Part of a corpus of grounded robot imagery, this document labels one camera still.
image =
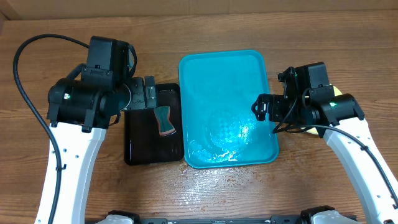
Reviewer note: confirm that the green plate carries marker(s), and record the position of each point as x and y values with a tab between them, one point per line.
313	131

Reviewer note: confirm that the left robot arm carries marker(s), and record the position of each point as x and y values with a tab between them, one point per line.
80	110

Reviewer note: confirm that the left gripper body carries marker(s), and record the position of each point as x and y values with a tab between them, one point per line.
137	95

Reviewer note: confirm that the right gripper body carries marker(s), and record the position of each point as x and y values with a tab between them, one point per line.
280	107

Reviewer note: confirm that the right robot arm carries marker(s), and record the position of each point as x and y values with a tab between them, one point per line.
309	101

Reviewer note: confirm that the black plastic tray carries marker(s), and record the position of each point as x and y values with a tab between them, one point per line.
142	142

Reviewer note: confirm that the green and orange sponge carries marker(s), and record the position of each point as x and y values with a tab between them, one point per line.
162	115

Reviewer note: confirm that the teal plastic tray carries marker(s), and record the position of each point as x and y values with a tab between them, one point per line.
217	91

